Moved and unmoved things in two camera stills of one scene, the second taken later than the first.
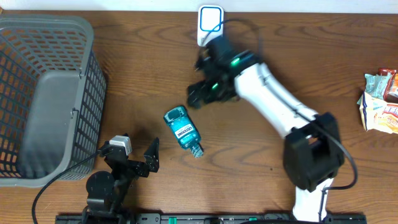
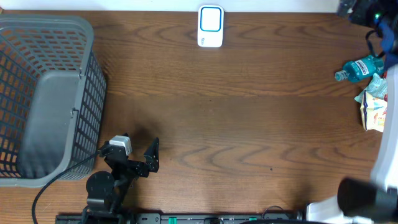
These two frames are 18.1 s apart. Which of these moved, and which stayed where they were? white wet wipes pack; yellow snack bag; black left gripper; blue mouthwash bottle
Moved: blue mouthwash bottle
Stayed: white wet wipes pack; yellow snack bag; black left gripper
